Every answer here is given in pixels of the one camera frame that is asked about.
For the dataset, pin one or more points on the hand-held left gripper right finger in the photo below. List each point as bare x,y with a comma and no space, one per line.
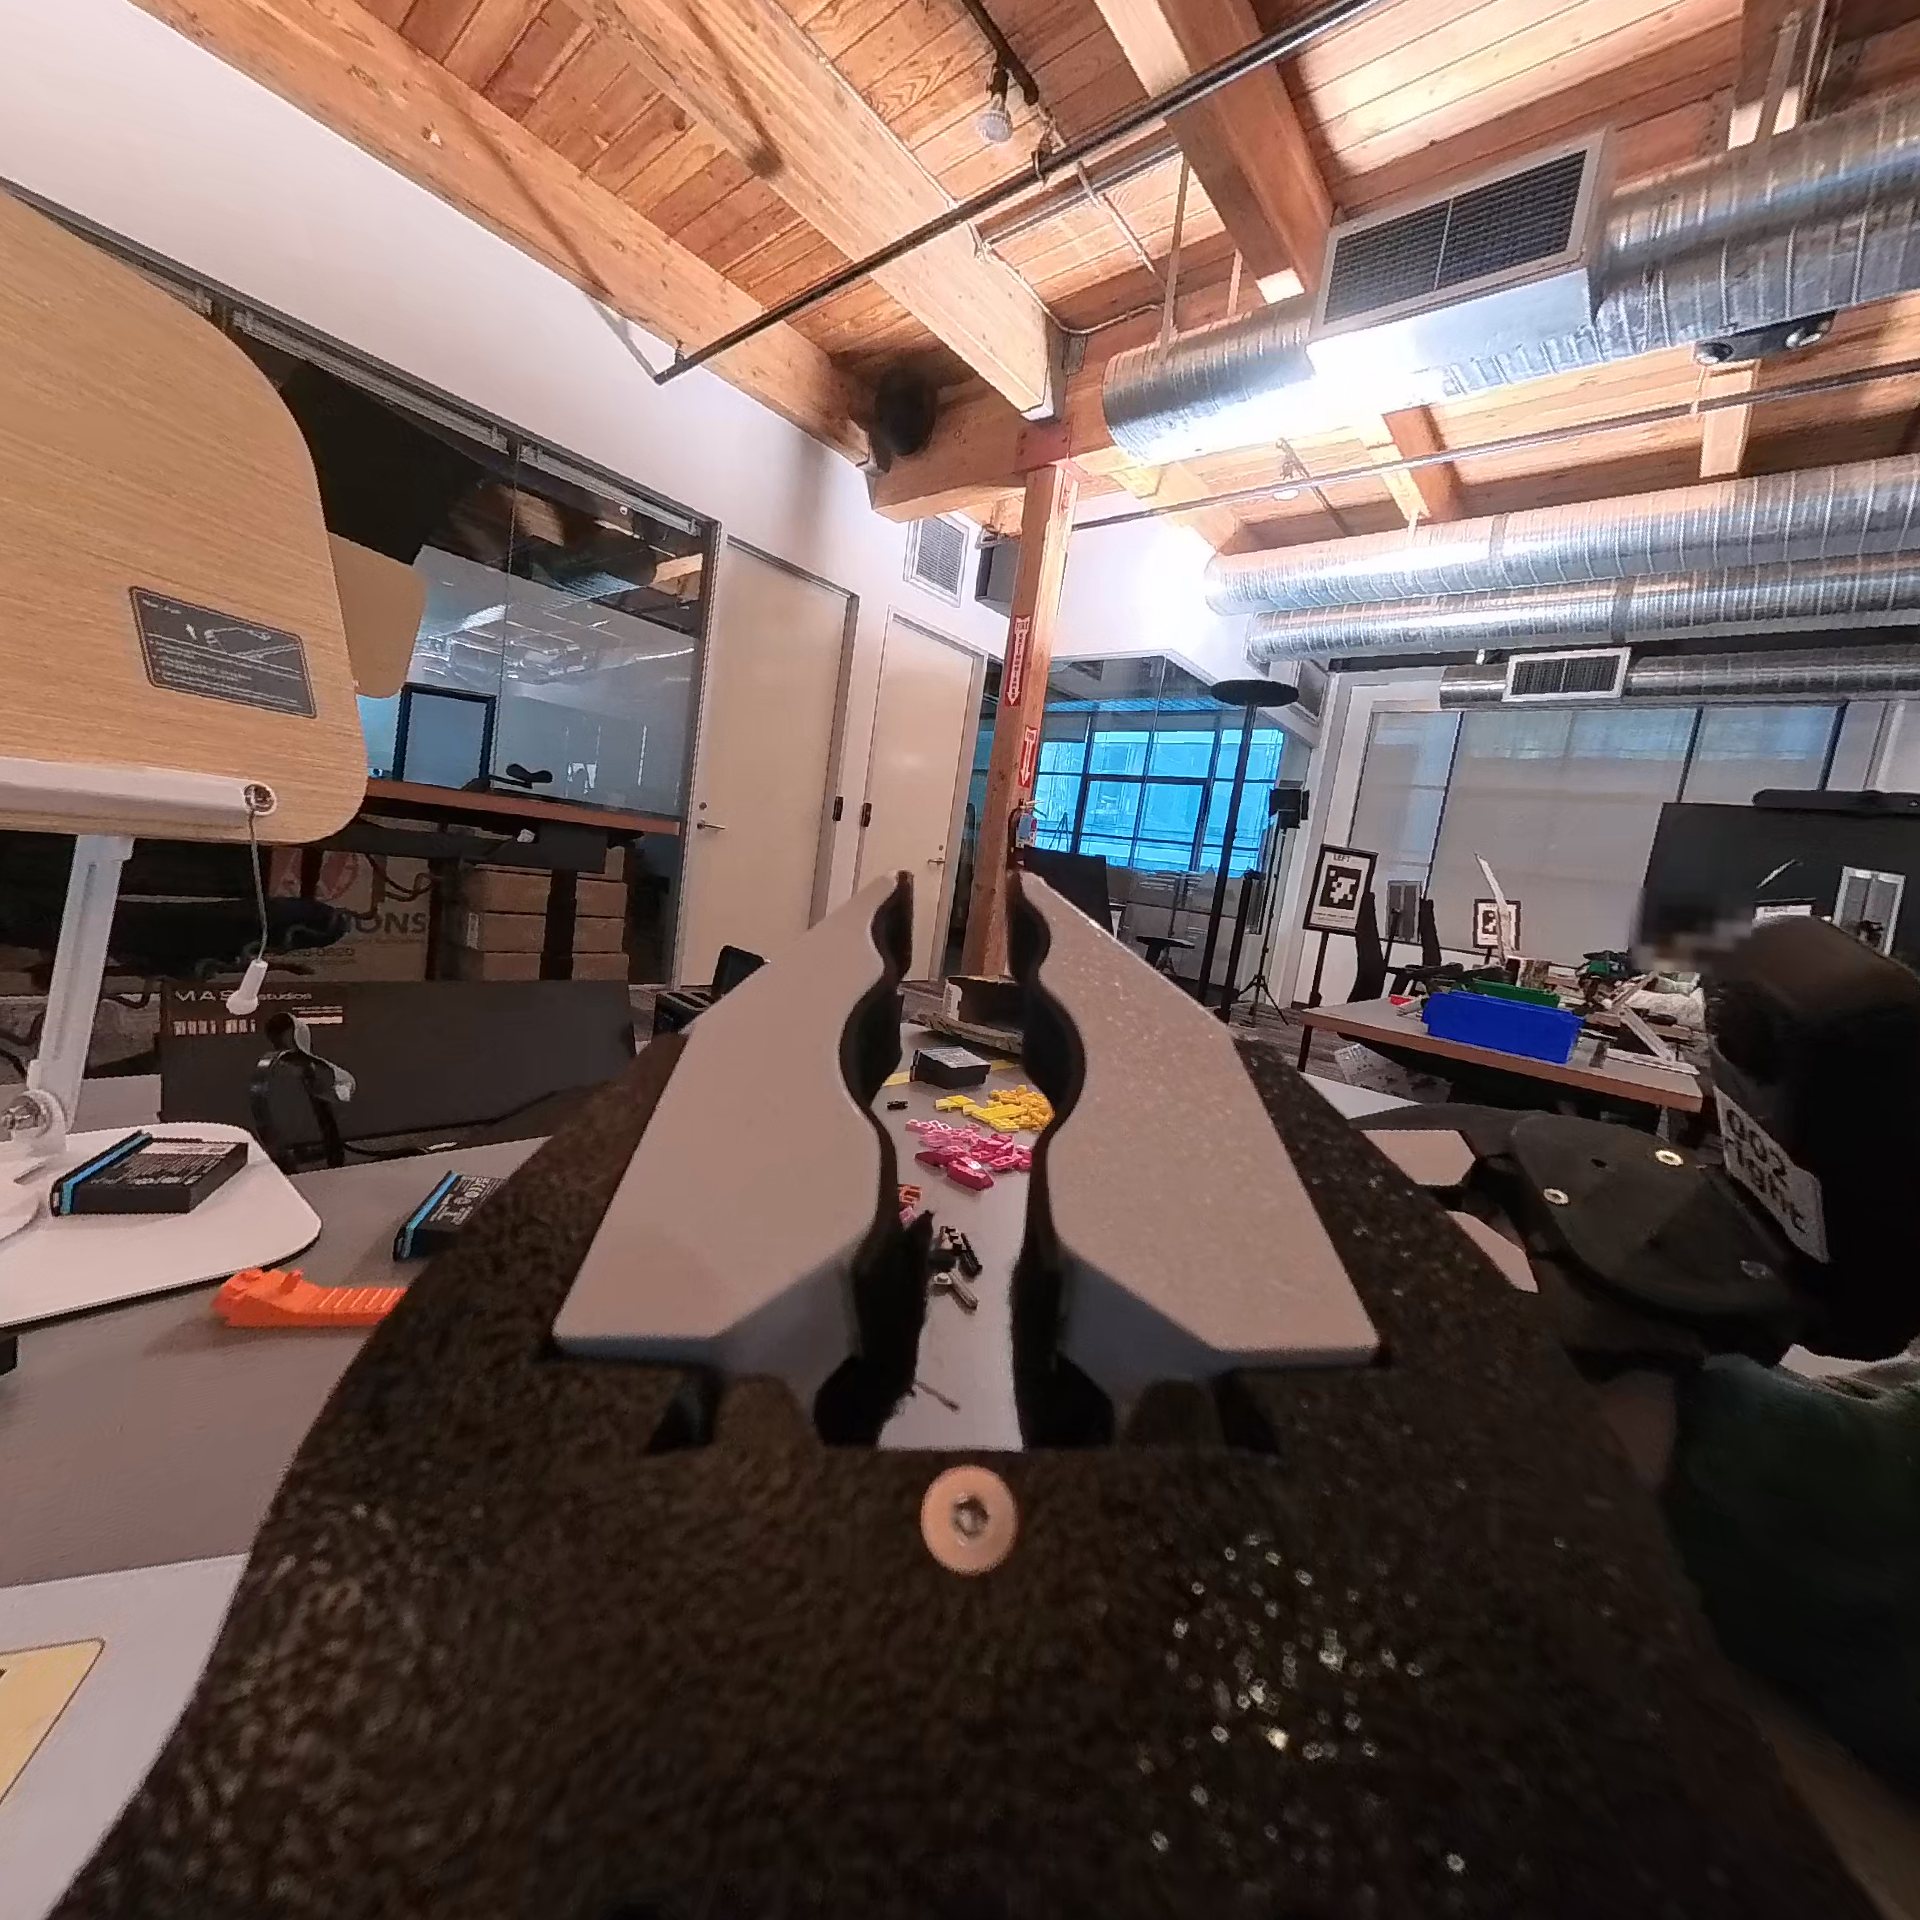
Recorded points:
1215,1201

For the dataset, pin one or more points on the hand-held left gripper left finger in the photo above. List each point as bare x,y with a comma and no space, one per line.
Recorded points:
705,1201

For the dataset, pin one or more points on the black lego wedge plate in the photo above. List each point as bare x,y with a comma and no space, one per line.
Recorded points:
954,1244

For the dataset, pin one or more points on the lego instruction booklet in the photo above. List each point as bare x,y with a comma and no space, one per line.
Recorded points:
120,1622

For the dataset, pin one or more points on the person's right forearm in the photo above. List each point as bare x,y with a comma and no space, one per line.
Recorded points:
1799,1500

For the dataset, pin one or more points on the pile of yellow lego pieces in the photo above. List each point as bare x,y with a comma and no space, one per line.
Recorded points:
1003,1110

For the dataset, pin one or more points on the pile of pink lego pieces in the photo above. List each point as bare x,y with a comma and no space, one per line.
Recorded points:
967,1152

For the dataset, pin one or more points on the small grey lego piece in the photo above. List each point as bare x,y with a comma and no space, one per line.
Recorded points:
960,1290

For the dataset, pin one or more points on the orange lego brick separator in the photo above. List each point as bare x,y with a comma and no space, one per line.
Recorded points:
299,1300

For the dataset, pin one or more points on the cluttered work table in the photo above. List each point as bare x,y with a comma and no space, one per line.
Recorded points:
1500,1072

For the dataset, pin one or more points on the black battery charger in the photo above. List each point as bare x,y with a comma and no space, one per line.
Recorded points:
728,974

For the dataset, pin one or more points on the blue plastic bin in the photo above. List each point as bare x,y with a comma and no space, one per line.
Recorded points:
1500,1026

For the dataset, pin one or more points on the black battery blue stripe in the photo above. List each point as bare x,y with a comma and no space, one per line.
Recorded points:
150,1178
451,1213

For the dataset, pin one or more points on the small black box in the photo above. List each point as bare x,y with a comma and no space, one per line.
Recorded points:
954,1068

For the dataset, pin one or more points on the black cardboard box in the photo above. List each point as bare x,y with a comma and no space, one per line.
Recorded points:
451,1050

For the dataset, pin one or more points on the dark brown rough slab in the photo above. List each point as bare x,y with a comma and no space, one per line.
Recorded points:
960,1002

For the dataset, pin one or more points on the marker sign on easel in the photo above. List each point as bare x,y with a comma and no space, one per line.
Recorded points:
1339,893

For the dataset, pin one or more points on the stack of cardboard boxes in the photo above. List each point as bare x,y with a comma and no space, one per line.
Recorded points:
523,916

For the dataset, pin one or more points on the red fire extinguisher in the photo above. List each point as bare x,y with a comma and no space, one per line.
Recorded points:
1025,839

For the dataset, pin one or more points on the large black screen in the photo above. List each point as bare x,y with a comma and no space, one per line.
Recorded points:
1799,839

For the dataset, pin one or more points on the wooden office desk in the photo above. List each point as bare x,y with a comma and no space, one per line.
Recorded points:
523,810

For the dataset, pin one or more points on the white door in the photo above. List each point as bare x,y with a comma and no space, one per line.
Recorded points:
915,751
764,751

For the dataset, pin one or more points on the red print carton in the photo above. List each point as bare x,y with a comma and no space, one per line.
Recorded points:
352,909

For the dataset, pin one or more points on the black framed monitor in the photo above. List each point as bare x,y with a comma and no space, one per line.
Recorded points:
447,735

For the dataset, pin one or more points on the black round ceiling speaker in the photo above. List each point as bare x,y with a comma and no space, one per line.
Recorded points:
902,416

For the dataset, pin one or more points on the white ceiling vent box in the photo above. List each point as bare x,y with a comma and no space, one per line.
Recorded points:
1455,241

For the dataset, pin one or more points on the black ceiling pipe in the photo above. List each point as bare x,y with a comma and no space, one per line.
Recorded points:
960,215

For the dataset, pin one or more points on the track spotlight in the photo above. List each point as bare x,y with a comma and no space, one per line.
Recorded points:
995,120

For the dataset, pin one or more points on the black curved bracket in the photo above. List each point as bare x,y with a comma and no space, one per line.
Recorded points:
283,1103

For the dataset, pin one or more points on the white duct grille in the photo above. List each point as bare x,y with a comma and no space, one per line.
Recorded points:
1563,674

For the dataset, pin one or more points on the wooden post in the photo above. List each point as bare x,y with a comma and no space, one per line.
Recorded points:
1019,674

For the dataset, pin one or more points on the silver ceiling duct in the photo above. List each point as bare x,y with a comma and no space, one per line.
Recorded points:
1500,622
1576,548

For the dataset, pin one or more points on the white wall vent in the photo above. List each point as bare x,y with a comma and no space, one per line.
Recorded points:
937,558

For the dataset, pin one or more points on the silver duct with vent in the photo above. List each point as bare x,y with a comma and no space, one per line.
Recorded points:
1201,390

